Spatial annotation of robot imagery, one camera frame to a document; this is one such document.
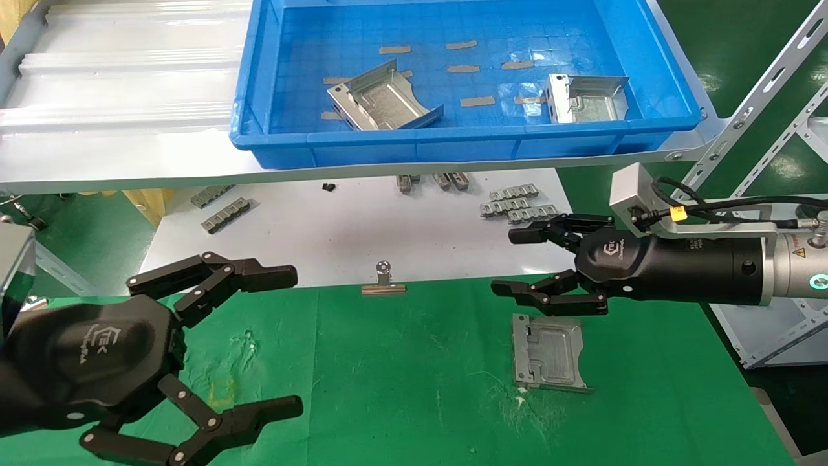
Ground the white board sheet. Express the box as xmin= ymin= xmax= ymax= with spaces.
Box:
xmin=139 ymin=170 xmax=591 ymax=289

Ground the stamped sheet metal part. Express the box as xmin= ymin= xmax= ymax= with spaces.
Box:
xmin=327 ymin=60 xmax=445 ymax=132
xmin=511 ymin=314 xmax=594 ymax=394
xmin=542 ymin=74 xmax=631 ymax=124

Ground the yellow square tape mark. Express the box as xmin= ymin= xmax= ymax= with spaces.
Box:
xmin=208 ymin=381 xmax=237 ymax=410

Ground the white rack shelf board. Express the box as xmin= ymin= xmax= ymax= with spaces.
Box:
xmin=708 ymin=194 xmax=828 ymax=370

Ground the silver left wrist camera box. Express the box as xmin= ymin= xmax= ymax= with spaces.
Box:
xmin=0 ymin=222 xmax=38 ymax=338

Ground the white metal shelf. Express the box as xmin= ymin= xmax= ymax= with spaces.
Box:
xmin=0 ymin=0 xmax=733 ymax=195

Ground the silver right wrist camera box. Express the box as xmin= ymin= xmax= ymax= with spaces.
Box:
xmin=609 ymin=163 xmax=671 ymax=232

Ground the green table mat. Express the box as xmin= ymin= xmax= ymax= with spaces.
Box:
xmin=0 ymin=272 xmax=798 ymax=466

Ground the blue plastic tray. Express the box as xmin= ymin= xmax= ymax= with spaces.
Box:
xmin=231 ymin=0 xmax=704 ymax=170

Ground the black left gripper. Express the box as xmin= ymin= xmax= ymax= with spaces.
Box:
xmin=0 ymin=252 xmax=303 ymax=466

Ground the grey metal angle bar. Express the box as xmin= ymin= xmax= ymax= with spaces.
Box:
xmin=36 ymin=243 xmax=98 ymax=297

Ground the white slotted rack bar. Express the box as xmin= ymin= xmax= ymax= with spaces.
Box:
xmin=797 ymin=116 xmax=828 ymax=162

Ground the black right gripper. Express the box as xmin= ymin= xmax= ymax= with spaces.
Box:
xmin=490 ymin=214 xmax=770 ymax=318

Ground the yellow plastic bag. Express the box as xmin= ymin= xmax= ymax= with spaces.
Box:
xmin=0 ymin=0 xmax=38 ymax=49

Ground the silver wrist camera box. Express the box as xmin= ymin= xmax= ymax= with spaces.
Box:
xmin=609 ymin=163 xmax=671 ymax=232
xmin=0 ymin=222 xmax=38 ymax=338

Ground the black camera cable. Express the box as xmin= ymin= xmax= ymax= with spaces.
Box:
xmin=636 ymin=176 xmax=828 ymax=228

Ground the white slotted rack post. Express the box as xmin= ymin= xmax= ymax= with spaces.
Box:
xmin=673 ymin=0 xmax=828 ymax=195
xmin=728 ymin=84 xmax=828 ymax=205

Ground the silver camera mount bracket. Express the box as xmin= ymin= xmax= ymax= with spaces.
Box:
xmin=659 ymin=219 xmax=781 ymax=260

